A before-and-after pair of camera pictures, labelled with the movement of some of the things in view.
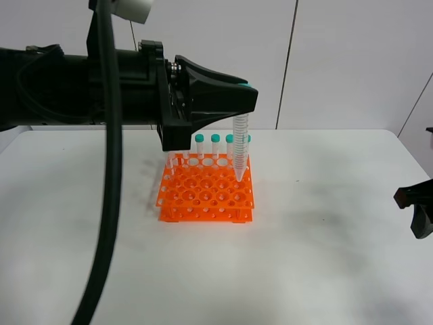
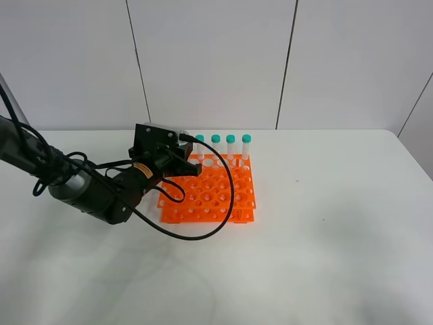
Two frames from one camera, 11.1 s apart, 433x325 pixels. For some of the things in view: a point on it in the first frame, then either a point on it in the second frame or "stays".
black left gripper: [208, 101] to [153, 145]
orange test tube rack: [199, 187] stays
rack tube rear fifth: [229, 139] stays
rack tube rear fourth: [215, 139] stays
